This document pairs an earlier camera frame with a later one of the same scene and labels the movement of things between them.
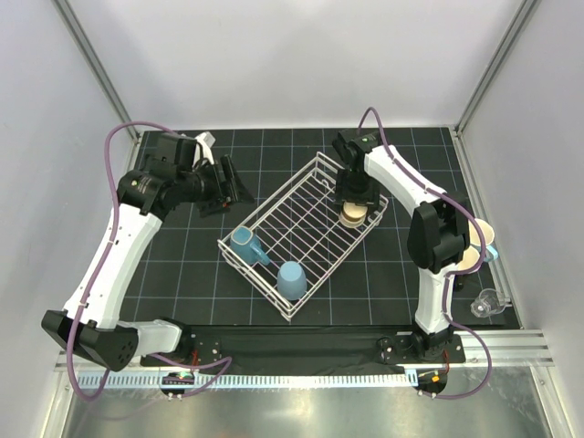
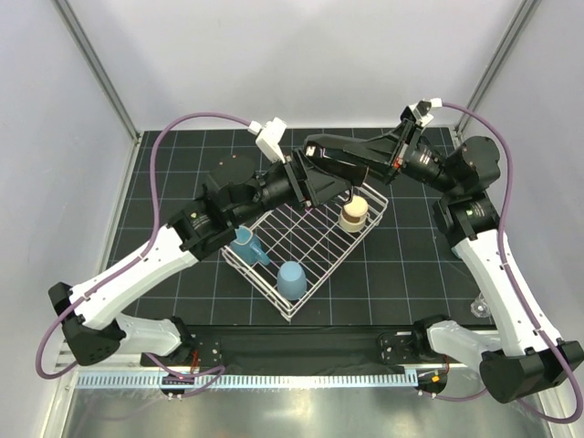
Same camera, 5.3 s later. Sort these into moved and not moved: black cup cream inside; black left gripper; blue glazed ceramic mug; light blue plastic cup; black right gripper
Moved: black cup cream inside; black right gripper; black left gripper
Not moved: light blue plastic cup; blue glazed ceramic mug
